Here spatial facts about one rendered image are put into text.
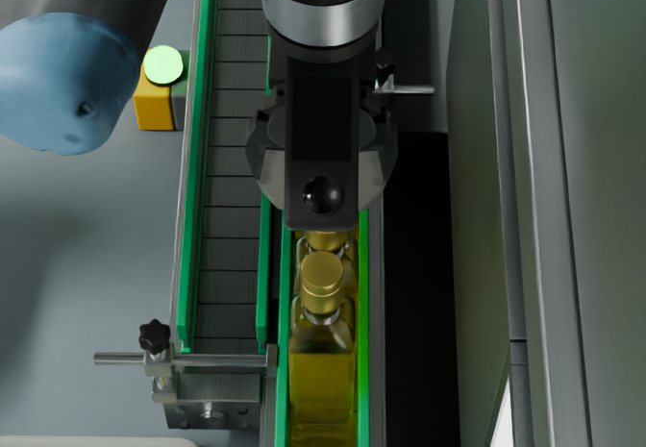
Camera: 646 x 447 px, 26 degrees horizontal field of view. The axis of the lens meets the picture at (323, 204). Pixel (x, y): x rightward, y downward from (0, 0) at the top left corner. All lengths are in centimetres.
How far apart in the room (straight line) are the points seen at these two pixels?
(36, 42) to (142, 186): 94
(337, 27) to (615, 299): 24
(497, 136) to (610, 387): 29
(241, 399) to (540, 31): 56
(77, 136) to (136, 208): 91
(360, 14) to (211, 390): 61
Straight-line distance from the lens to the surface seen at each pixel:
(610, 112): 74
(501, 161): 97
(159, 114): 165
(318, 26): 83
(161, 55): 162
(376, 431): 135
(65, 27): 71
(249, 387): 136
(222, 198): 147
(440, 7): 162
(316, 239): 114
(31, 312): 158
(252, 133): 94
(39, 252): 161
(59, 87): 70
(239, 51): 158
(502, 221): 94
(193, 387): 136
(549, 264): 84
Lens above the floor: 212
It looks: 58 degrees down
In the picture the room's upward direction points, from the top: straight up
